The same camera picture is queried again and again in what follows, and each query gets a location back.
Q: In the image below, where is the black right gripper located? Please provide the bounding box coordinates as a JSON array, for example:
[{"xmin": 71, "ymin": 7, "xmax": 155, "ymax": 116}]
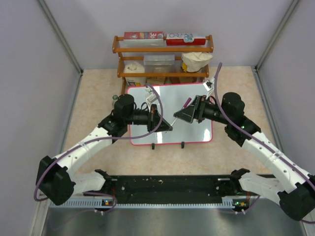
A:
[{"xmin": 174, "ymin": 95, "xmax": 231, "ymax": 125}]

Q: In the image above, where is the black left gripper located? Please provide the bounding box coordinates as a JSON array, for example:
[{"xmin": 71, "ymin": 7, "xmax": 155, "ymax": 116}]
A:
[{"xmin": 125, "ymin": 104, "xmax": 172, "ymax": 133}]

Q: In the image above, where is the magenta capped whiteboard marker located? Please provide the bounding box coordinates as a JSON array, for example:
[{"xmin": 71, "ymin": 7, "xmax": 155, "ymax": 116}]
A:
[{"xmin": 171, "ymin": 97, "xmax": 191, "ymax": 126}]

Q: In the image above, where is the pink framed whiteboard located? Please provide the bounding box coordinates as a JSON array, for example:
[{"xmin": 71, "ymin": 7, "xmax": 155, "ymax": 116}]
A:
[{"xmin": 130, "ymin": 83, "xmax": 213, "ymax": 146}]

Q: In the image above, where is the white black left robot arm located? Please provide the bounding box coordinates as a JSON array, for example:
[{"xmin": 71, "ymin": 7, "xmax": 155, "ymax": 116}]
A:
[{"xmin": 35, "ymin": 91, "xmax": 173, "ymax": 206}]

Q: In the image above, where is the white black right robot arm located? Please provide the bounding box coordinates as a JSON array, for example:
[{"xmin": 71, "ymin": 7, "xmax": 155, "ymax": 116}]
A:
[{"xmin": 174, "ymin": 92, "xmax": 315, "ymax": 221}]

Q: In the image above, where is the tan sponge block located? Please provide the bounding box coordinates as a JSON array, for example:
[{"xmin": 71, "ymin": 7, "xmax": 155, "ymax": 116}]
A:
[{"xmin": 147, "ymin": 77, "xmax": 166, "ymax": 85}]

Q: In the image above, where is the cream cloth bag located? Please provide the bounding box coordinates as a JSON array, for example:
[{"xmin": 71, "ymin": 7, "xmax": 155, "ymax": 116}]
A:
[{"xmin": 181, "ymin": 52, "xmax": 213, "ymax": 73}]

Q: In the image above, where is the clear glass bottle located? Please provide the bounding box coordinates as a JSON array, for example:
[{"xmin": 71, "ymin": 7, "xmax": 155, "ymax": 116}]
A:
[{"xmin": 112, "ymin": 94, "xmax": 119, "ymax": 108}]

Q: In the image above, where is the clear plastic box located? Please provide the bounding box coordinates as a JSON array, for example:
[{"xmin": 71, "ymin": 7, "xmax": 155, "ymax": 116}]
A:
[{"xmin": 143, "ymin": 55, "xmax": 175, "ymax": 66}]

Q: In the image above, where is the wooden two-tier shelf rack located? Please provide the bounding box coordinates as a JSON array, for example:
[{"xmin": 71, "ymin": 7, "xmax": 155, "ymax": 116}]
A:
[{"xmin": 112, "ymin": 35, "xmax": 214, "ymax": 94}]

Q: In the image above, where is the red white zero box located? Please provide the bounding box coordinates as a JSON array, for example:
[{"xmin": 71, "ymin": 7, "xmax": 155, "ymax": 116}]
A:
[{"xmin": 166, "ymin": 33, "xmax": 206, "ymax": 46}]

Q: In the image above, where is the red white carton box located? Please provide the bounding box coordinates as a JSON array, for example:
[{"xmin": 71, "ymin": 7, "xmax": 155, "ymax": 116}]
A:
[{"xmin": 123, "ymin": 31, "xmax": 164, "ymax": 46}]

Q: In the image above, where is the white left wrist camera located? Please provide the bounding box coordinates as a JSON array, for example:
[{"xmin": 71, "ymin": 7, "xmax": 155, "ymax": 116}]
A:
[{"xmin": 145, "ymin": 87, "xmax": 157, "ymax": 105}]

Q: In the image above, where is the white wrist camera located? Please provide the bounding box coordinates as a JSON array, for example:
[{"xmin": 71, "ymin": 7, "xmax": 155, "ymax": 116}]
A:
[
  {"xmin": 145, "ymin": 87, "xmax": 157, "ymax": 105},
  {"xmin": 203, "ymin": 77, "xmax": 215, "ymax": 99}
]

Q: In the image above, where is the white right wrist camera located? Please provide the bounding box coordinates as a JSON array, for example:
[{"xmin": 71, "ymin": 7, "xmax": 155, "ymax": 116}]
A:
[{"xmin": 203, "ymin": 77, "xmax": 215, "ymax": 99}]

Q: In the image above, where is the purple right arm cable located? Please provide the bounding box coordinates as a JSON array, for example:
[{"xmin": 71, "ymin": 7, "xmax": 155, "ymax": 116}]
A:
[{"xmin": 213, "ymin": 62, "xmax": 315, "ymax": 224}]

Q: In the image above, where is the grey cable duct rail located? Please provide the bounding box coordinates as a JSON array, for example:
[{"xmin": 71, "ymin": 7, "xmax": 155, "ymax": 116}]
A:
[{"xmin": 49, "ymin": 197, "xmax": 250, "ymax": 210}]

